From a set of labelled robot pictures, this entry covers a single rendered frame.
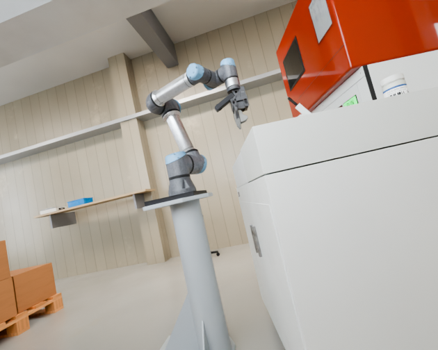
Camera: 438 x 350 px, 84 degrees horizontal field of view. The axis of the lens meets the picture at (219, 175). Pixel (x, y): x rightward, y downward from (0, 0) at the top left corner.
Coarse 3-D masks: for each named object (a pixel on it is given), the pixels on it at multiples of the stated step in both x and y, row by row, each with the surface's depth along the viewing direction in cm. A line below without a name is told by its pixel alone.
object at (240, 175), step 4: (240, 152) 109; (240, 156) 112; (236, 160) 128; (240, 160) 115; (236, 164) 132; (240, 164) 118; (232, 168) 161; (236, 168) 136; (240, 168) 121; (244, 168) 107; (236, 172) 141; (240, 172) 125; (244, 172) 110; (236, 176) 146; (240, 176) 129; (244, 176) 113; (236, 180) 151; (240, 180) 132; (244, 180) 115; (236, 184) 157; (240, 184) 137
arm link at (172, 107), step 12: (168, 108) 148; (180, 108) 156; (168, 120) 149; (180, 120) 150; (180, 132) 146; (180, 144) 144; (192, 144) 146; (192, 156) 138; (204, 156) 147; (204, 168) 144
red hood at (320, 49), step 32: (320, 0) 122; (352, 0) 114; (384, 0) 114; (416, 0) 114; (288, 32) 166; (320, 32) 128; (352, 32) 112; (384, 32) 112; (416, 32) 112; (288, 64) 176; (320, 64) 135; (352, 64) 111; (288, 96) 191; (320, 96) 143
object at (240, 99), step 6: (228, 90) 123; (234, 90) 123; (240, 90) 123; (234, 96) 123; (240, 96) 123; (246, 96) 121; (234, 102) 121; (240, 102) 122; (246, 102) 122; (240, 108) 122; (246, 108) 124
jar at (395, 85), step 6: (384, 78) 85; (390, 78) 84; (396, 78) 83; (402, 78) 83; (384, 84) 86; (390, 84) 84; (396, 84) 83; (402, 84) 83; (384, 90) 86; (390, 90) 84; (396, 90) 83; (402, 90) 82; (408, 90) 83; (384, 96) 87; (390, 96) 84
